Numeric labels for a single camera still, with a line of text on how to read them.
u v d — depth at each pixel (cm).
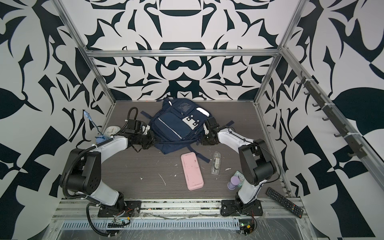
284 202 76
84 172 45
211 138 69
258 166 47
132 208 73
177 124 99
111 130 100
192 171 85
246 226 71
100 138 89
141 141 78
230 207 74
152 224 71
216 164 87
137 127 76
